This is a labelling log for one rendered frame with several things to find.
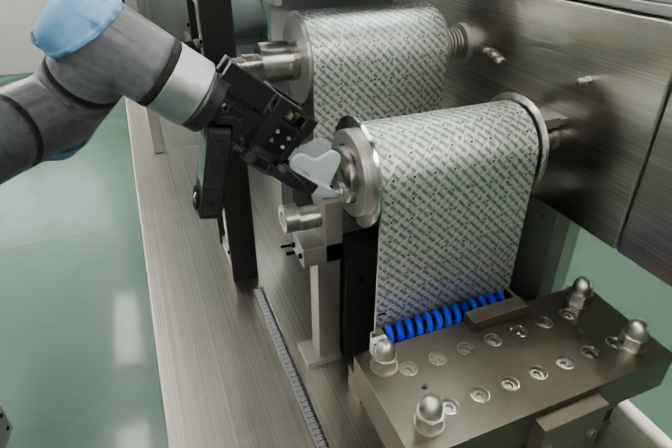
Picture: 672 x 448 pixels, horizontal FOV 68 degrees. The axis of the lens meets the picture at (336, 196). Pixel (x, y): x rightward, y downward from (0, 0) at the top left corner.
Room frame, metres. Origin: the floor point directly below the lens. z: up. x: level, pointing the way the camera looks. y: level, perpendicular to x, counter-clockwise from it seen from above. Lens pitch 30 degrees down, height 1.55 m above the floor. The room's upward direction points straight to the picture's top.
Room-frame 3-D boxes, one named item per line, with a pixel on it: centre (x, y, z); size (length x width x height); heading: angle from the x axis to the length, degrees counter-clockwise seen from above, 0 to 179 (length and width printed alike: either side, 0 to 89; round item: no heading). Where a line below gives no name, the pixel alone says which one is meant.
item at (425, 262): (0.57, -0.16, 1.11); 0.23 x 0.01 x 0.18; 112
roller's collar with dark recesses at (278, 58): (0.80, 0.09, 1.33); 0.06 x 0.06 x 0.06; 22
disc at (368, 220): (0.58, -0.03, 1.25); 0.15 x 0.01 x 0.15; 22
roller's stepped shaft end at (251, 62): (0.78, 0.15, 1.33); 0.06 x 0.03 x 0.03; 112
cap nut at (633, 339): (0.49, -0.40, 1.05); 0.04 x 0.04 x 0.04
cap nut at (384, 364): (0.46, -0.06, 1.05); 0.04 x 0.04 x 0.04
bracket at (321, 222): (0.60, 0.03, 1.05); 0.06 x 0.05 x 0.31; 112
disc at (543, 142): (0.68, -0.26, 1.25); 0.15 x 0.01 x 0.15; 22
